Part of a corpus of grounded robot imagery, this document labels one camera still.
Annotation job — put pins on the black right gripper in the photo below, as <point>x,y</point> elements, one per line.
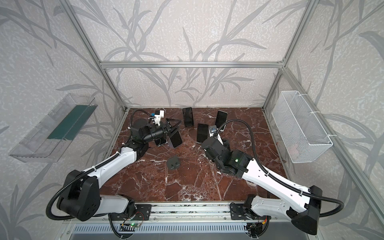
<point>208,142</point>

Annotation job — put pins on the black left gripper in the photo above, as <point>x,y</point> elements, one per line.
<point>165,133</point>

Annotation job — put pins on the black phone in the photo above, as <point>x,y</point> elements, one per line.
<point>202,133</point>
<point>174,139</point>
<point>160,141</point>
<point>188,117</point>

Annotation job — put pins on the green-edged phone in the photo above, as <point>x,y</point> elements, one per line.
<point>221,118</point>

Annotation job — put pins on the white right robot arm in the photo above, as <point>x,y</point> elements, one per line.
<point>290,203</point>

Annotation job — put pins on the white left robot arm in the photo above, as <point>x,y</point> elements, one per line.
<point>80,196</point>

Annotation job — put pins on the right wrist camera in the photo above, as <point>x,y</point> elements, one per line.
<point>214,132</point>

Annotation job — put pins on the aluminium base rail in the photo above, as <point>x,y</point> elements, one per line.
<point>192,211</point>

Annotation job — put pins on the white wire mesh basket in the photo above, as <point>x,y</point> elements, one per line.
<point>303,135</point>

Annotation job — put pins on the clear acrylic wall tray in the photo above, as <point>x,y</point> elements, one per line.
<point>48,141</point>

